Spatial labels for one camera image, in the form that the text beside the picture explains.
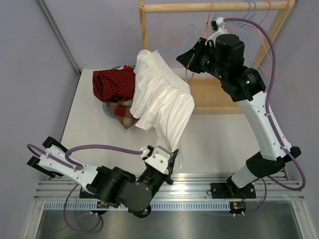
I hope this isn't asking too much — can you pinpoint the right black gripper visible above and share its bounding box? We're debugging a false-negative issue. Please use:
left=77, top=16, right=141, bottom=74
left=178, top=37, right=228, bottom=81

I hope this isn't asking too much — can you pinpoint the light blue hanger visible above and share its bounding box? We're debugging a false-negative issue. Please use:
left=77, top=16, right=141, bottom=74
left=244, top=0, right=257, bottom=20
left=214, top=0, right=252, bottom=65
left=159, top=23, right=199, bottom=80

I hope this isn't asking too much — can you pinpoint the white ruffled garment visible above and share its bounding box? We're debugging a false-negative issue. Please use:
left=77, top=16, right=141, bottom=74
left=130, top=49, right=195, bottom=174

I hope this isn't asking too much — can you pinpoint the dark red dotted garment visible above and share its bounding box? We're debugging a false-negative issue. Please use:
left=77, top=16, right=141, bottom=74
left=92, top=68, right=136, bottom=102

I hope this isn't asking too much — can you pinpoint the red plaid garment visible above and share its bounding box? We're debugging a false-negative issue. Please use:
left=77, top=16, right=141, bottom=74
left=106, top=100, right=138, bottom=129

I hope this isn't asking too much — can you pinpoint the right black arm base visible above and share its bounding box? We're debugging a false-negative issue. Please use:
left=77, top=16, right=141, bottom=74
left=210, top=183, right=256, bottom=199

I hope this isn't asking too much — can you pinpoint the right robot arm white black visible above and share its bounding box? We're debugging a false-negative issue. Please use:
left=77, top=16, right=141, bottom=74
left=176, top=34, right=301, bottom=197

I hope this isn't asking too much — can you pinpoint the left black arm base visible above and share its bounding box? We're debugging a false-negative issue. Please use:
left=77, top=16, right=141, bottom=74
left=79, top=188, right=97, bottom=199

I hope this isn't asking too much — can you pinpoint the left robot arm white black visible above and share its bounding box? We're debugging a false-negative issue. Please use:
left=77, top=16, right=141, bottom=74
left=27, top=137, right=178, bottom=218

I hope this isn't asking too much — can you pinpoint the wooden clothes rack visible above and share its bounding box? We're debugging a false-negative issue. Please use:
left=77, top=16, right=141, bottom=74
left=138, top=0, right=296, bottom=114

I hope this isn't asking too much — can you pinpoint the teal plastic basin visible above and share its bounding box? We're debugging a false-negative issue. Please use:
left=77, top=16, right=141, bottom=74
left=102, top=102, right=116, bottom=119

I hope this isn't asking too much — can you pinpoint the aluminium mounting rail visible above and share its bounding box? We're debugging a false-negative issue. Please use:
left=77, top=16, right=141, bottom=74
left=34, top=173, right=304, bottom=201

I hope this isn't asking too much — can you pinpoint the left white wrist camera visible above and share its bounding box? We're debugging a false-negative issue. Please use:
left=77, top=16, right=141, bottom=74
left=141, top=146, right=172, bottom=175

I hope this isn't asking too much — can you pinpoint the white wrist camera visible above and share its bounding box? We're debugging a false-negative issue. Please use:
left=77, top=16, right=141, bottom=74
left=205, top=17, right=228, bottom=46
left=141, top=146, right=172, bottom=175

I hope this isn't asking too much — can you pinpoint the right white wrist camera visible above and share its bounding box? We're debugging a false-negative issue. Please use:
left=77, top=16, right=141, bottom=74
left=205, top=17, right=228, bottom=46

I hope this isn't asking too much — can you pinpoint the white slotted cable duct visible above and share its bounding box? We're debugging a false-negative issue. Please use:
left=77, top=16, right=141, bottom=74
left=43, top=201, right=231, bottom=211

